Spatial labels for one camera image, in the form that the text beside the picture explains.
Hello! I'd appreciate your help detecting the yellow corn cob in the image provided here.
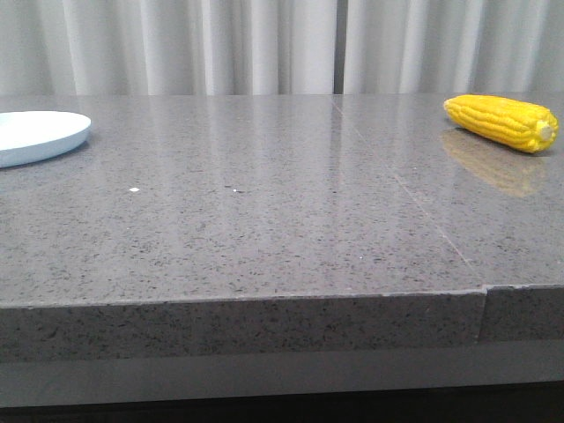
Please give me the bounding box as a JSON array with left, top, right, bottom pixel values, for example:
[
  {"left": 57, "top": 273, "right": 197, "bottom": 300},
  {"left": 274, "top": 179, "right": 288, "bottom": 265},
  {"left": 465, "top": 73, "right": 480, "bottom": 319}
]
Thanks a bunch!
[{"left": 443, "top": 94, "right": 559, "bottom": 153}]

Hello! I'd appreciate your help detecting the light blue round plate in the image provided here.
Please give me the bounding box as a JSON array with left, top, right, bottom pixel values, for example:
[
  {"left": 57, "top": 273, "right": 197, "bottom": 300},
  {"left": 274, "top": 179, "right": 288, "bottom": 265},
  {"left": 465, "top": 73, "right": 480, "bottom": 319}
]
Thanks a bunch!
[{"left": 1, "top": 111, "right": 92, "bottom": 168}]

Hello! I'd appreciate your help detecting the white pleated curtain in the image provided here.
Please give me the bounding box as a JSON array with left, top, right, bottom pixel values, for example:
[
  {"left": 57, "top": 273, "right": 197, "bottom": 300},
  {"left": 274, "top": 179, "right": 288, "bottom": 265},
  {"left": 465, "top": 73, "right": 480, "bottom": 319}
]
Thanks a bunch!
[{"left": 1, "top": 1, "right": 563, "bottom": 95}]

